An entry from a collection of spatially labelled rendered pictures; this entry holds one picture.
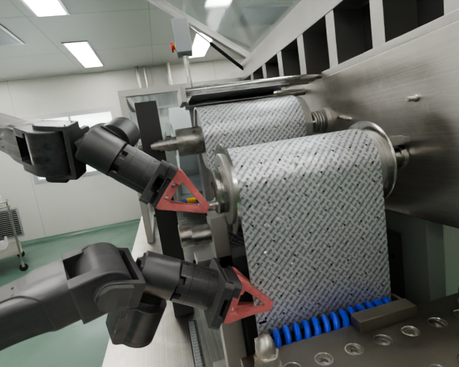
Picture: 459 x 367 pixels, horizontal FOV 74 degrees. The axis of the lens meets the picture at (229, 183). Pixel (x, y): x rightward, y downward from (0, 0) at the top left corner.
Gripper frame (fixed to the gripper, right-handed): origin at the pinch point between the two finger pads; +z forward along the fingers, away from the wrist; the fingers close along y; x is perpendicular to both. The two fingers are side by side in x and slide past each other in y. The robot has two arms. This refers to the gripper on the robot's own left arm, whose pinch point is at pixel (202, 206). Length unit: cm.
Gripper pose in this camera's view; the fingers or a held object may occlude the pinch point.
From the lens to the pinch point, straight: 49.1
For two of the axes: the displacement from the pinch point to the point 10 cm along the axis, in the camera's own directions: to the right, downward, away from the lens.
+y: 2.2, 0.7, -9.7
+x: 5.0, -8.7, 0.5
